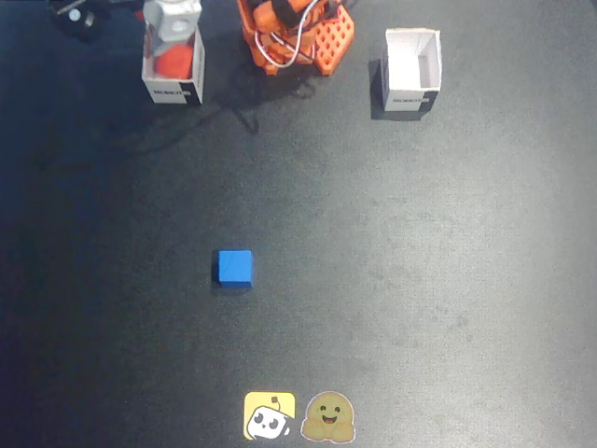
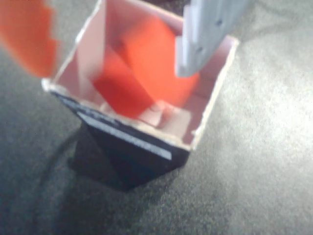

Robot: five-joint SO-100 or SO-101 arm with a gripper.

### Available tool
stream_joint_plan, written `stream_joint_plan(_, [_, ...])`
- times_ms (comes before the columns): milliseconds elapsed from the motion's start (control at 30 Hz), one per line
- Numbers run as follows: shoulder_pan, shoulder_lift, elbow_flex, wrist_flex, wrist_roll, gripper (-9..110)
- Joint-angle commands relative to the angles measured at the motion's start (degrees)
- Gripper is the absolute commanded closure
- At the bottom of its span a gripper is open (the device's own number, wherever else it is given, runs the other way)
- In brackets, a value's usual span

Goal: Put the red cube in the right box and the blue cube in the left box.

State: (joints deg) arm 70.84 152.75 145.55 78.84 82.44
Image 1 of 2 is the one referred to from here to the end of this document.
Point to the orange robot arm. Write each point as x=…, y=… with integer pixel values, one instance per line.
x=289, y=32

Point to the black felt mat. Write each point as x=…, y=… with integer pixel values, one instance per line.
x=373, y=233

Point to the red cube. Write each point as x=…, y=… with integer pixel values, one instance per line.
x=173, y=64

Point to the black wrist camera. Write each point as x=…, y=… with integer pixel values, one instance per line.
x=77, y=18

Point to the white cardboard box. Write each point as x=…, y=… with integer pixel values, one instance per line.
x=412, y=70
x=175, y=86

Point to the yellow robot sticker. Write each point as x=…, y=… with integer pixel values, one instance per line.
x=269, y=415

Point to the blue cube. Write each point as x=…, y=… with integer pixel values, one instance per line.
x=235, y=267

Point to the hugging face emoji sticker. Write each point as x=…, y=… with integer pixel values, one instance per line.
x=328, y=416

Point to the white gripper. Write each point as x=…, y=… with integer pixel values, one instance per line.
x=173, y=60

